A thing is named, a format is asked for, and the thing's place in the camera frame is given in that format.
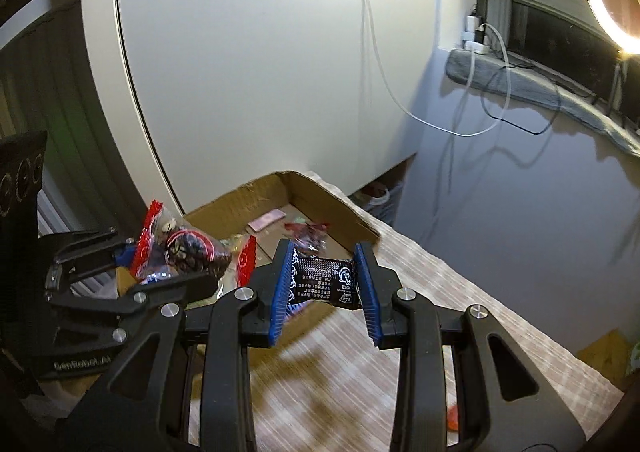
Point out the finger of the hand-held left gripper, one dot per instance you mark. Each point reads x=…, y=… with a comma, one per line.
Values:
x=170, y=287
x=85, y=247

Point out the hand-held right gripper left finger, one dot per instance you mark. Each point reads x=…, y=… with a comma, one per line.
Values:
x=282, y=282

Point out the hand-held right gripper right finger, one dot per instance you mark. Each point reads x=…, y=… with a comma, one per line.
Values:
x=367, y=292

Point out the black snack packet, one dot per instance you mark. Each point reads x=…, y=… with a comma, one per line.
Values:
x=325, y=279

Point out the clear nut packet red edges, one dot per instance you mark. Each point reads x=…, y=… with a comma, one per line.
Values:
x=192, y=249

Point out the striped grey cloth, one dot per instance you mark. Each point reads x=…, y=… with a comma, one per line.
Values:
x=55, y=212

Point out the red candy wrapper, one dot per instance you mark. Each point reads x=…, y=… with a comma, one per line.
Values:
x=305, y=232

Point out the pink snack packet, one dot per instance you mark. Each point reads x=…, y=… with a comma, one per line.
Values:
x=265, y=222

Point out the checked tablecloth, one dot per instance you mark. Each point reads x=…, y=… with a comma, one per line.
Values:
x=450, y=292

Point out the orange candy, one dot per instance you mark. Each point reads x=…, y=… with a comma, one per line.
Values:
x=452, y=419

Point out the white wardrobe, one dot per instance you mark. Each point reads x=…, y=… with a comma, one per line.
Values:
x=275, y=57

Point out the yellow cardboard box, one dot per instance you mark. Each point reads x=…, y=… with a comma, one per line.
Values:
x=605, y=349

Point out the white power strip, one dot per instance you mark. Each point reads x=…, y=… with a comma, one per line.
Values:
x=477, y=48

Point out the grey windowsill cloth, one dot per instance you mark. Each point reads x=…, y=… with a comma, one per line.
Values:
x=575, y=105

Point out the white charger plug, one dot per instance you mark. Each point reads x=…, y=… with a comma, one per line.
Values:
x=472, y=24

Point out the window with dark glass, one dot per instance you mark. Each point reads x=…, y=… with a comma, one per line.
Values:
x=550, y=32

